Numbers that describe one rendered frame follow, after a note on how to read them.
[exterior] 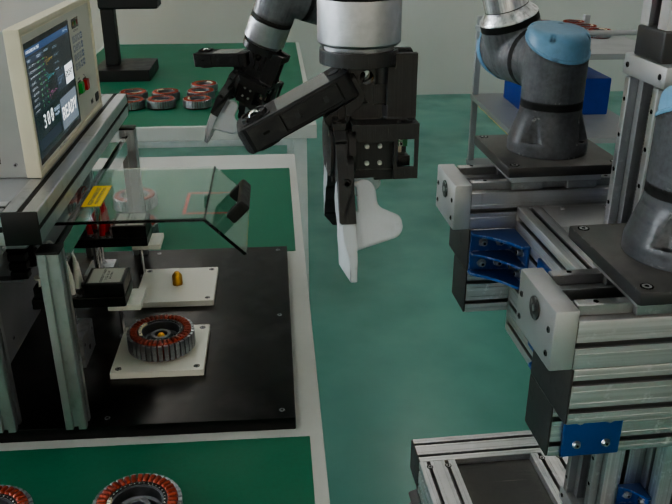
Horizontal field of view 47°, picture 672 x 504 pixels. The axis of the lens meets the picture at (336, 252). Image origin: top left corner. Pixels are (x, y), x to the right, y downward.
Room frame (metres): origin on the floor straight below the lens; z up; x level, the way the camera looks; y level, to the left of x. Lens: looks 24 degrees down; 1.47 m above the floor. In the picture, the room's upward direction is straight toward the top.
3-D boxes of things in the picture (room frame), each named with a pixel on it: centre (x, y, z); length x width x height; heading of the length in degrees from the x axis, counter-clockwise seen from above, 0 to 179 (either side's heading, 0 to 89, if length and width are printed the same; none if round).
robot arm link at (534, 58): (1.47, -0.41, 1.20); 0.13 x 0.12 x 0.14; 19
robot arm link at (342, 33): (0.71, -0.02, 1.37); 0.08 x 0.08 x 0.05
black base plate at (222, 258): (1.26, 0.32, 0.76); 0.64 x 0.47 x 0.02; 4
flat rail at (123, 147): (1.25, 0.40, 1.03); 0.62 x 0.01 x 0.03; 4
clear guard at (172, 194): (1.13, 0.30, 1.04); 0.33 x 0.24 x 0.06; 94
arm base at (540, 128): (1.46, -0.41, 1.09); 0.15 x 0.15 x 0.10
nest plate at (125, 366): (1.14, 0.30, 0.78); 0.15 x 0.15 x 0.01; 4
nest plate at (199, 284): (1.38, 0.31, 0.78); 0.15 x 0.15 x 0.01; 4
